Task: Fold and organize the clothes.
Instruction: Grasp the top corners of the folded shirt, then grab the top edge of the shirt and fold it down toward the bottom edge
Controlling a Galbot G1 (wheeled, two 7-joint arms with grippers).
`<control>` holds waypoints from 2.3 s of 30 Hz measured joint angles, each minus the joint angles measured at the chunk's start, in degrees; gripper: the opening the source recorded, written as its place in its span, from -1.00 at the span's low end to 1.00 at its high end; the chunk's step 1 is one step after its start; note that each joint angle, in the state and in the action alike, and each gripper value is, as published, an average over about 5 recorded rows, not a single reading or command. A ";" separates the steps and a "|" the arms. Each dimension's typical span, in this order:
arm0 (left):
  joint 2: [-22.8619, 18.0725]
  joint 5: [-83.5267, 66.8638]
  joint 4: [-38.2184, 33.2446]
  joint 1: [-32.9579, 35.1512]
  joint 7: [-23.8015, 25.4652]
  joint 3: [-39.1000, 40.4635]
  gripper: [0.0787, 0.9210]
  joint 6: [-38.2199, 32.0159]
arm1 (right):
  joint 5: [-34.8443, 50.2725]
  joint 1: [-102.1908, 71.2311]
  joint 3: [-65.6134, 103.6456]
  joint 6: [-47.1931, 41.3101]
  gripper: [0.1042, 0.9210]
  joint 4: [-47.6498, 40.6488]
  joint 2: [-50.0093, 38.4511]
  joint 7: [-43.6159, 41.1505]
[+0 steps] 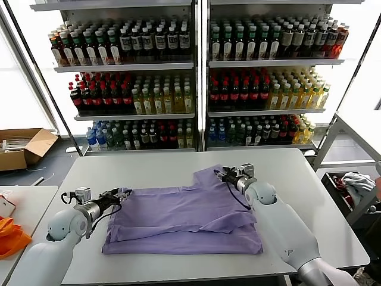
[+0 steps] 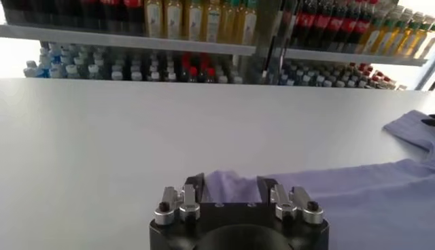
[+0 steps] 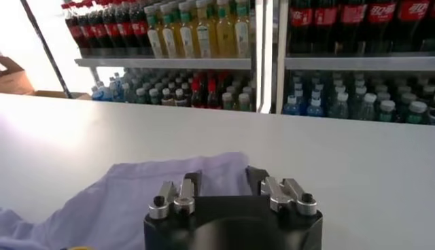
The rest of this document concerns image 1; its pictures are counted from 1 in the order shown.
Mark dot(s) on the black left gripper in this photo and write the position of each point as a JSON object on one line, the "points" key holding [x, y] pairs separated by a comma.
{"points": [[108, 202]]}

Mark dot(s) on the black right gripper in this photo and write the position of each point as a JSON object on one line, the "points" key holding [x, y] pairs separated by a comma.
{"points": [[233, 178]]}

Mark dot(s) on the purple t-shirt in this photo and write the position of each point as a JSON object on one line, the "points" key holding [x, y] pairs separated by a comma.
{"points": [[178, 214]]}

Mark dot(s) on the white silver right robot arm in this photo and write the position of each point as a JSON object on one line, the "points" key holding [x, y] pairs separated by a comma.
{"points": [[282, 226]]}

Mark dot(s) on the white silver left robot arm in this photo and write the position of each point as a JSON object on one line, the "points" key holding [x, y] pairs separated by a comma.
{"points": [[59, 235]]}

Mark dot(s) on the blue water bottle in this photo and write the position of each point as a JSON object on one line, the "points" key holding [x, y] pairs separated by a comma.
{"points": [[213, 137], [90, 140], [101, 140], [222, 137]]}

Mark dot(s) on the green tinted bottle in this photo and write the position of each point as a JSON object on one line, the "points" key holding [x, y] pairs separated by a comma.
{"points": [[241, 136], [110, 140], [232, 136], [119, 140]]}

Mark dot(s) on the yellow juice bottle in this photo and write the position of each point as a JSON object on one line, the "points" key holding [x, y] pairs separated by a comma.
{"points": [[316, 98], [276, 99], [296, 99], [158, 105], [148, 105], [190, 139], [302, 135], [168, 104], [286, 99], [178, 103], [138, 105], [181, 140], [325, 98], [306, 99], [311, 134], [188, 103]]}

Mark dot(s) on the dark bottle grey label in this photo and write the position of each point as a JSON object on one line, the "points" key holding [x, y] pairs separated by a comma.
{"points": [[267, 132], [153, 138], [145, 138], [300, 39], [276, 132], [287, 40]]}

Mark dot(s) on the cola bottle red cap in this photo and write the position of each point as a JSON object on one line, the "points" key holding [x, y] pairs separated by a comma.
{"points": [[118, 101], [255, 95], [75, 102], [107, 102], [97, 102], [86, 102], [245, 96], [265, 95], [225, 96], [293, 132], [284, 132], [128, 101], [173, 138], [235, 96], [214, 96], [164, 138]]}

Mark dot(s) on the small white floor object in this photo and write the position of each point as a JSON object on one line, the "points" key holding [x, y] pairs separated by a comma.
{"points": [[71, 149]]}

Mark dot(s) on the white side table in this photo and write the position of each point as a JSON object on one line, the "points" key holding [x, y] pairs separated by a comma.
{"points": [[32, 202]]}

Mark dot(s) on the brown cardboard box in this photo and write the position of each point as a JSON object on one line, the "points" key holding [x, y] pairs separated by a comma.
{"points": [[38, 146]]}

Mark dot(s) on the black plastic crate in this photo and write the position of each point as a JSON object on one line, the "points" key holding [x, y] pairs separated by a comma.
{"points": [[330, 181]]}

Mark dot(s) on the small white box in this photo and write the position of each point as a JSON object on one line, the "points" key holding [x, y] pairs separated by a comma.
{"points": [[6, 207]]}

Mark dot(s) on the orange cloth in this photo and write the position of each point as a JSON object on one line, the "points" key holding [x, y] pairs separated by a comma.
{"points": [[12, 235]]}

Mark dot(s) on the grey metal shelf rack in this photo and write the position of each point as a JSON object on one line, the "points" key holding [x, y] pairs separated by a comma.
{"points": [[268, 63], [119, 67]]}

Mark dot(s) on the red cloth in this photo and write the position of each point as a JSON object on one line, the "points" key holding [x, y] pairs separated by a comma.
{"points": [[342, 193]]}

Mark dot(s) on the white packing inserts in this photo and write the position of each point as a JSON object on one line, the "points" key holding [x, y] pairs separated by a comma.
{"points": [[15, 142]]}

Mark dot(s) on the dark bottle green cap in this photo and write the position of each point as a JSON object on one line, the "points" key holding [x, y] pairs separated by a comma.
{"points": [[276, 47], [216, 49], [78, 53], [114, 53], [240, 48], [264, 47], [252, 48], [102, 53], [90, 53], [228, 49]]}

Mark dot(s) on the white grey cloth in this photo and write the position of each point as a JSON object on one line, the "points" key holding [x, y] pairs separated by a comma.
{"points": [[357, 180]]}

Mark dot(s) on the black metal pole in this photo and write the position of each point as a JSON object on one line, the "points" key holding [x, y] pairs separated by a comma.
{"points": [[42, 77], [339, 104]]}

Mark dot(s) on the dark bottle black white label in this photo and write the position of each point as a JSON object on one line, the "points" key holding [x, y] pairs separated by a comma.
{"points": [[312, 38], [137, 42], [160, 41], [173, 41], [333, 38], [126, 43], [323, 38], [148, 42], [184, 40]]}

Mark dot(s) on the red tea bottle white cap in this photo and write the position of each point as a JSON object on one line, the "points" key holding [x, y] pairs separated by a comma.
{"points": [[67, 53], [56, 55]]}

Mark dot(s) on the pink patterned fabric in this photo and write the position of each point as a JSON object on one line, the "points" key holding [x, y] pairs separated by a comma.
{"points": [[367, 278]]}

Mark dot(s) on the red drink bottle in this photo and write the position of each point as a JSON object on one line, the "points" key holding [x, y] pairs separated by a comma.
{"points": [[343, 40]]}

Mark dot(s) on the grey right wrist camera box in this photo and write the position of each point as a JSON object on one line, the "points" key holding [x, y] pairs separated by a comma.
{"points": [[247, 170]]}

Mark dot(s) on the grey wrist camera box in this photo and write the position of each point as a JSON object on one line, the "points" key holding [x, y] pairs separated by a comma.
{"points": [[247, 170], [82, 194]]}

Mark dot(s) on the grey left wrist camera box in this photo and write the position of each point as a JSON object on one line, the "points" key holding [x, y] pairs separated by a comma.
{"points": [[82, 194]]}

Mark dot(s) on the grey metal frame table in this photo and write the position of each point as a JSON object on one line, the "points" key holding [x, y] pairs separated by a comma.
{"points": [[327, 140]]}

